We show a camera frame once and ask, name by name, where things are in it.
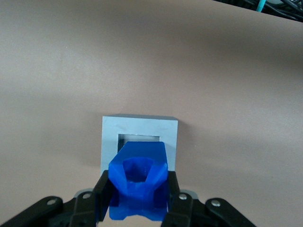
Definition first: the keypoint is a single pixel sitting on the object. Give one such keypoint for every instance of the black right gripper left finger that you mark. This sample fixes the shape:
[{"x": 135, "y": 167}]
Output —
[{"x": 101, "y": 196}]

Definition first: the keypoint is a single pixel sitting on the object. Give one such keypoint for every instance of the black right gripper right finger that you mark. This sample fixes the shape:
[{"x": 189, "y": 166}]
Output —
[{"x": 175, "y": 205}]

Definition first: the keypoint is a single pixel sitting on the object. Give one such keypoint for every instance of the blue plastic insert part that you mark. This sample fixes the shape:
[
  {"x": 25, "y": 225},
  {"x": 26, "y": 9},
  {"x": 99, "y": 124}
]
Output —
[{"x": 139, "y": 153}]

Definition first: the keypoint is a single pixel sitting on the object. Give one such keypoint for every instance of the gray square base block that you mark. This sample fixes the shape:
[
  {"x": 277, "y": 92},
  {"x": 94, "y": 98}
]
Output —
[{"x": 109, "y": 142}]

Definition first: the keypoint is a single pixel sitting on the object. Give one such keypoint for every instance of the brown table cover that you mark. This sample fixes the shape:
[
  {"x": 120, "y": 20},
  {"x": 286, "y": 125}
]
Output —
[{"x": 71, "y": 71}]

